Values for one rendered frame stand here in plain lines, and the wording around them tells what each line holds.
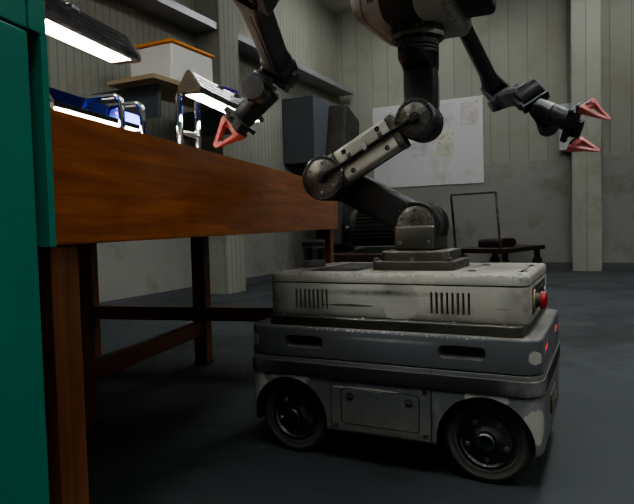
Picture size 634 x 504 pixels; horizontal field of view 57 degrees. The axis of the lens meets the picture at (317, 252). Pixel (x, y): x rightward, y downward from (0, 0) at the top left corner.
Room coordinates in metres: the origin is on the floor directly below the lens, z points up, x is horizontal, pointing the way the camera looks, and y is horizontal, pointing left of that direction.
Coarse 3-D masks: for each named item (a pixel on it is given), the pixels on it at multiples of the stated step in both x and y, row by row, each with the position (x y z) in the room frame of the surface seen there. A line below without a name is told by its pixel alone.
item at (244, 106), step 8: (240, 104) 1.47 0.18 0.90; (248, 104) 1.46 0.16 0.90; (232, 112) 1.44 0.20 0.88; (240, 112) 1.46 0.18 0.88; (248, 112) 1.46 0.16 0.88; (256, 112) 1.46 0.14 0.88; (264, 112) 1.48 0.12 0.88; (240, 120) 1.45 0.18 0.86; (248, 120) 1.47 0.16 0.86; (256, 120) 1.48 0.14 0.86; (248, 128) 1.48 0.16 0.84
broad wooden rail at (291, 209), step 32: (64, 128) 0.82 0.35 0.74; (96, 128) 0.90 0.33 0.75; (64, 160) 0.82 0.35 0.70; (96, 160) 0.89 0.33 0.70; (128, 160) 0.98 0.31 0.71; (160, 160) 1.08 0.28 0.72; (192, 160) 1.20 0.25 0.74; (224, 160) 1.36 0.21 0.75; (64, 192) 0.82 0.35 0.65; (96, 192) 0.89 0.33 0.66; (128, 192) 0.97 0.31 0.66; (160, 192) 1.07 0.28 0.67; (192, 192) 1.20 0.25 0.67; (224, 192) 1.35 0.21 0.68; (256, 192) 1.56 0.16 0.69; (288, 192) 1.84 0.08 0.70; (64, 224) 0.82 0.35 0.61; (96, 224) 0.89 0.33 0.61; (128, 224) 0.97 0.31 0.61; (160, 224) 1.07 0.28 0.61; (192, 224) 1.19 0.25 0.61; (224, 224) 1.35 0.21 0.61; (256, 224) 1.55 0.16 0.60; (288, 224) 1.83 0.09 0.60; (320, 224) 2.22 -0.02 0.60
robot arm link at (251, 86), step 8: (256, 72) 1.38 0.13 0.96; (296, 72) 1.45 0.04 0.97; (248, 80) 1.38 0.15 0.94; (256, 80) 1.38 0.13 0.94; (264, 80) 1.38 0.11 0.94; (272, 80) 1.42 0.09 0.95; (288, 80) 1.45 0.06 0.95; (296, 80) 1.47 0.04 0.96; (248, 88) 1.38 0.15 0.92; (256, 88) 1.38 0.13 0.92; (264, 88) 1.38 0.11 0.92; (280, 88) 1.47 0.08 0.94; (288, 88) 1.47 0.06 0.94; (248, 96) 1.38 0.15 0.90; (256, 96) 1.38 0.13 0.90; (264, 96) 1.40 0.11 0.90
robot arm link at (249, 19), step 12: (240, 0) 1.13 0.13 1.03; (264, 0) 1.08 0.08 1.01; (276, 0) 1.12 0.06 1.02; (252, 12) 1.14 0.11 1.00; (264, 12) 1.12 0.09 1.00; (252, 24) 1.20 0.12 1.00; (264, 24) 1.21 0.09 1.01; (276, 24) 1.25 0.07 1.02; (252, 36) 1.27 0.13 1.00; (264, 36) 1.24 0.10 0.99; (276, 36) 1.29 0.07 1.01; (264, 48) 1.30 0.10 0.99; (276, 48) 1.32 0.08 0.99; (264, 60) 1.37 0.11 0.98; (276, 60) 1.36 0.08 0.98; (288, 60) 1.40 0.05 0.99; (264, 72) 1.46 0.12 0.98; (276, 72) 1.40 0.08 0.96; (288, 72) 1.43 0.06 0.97
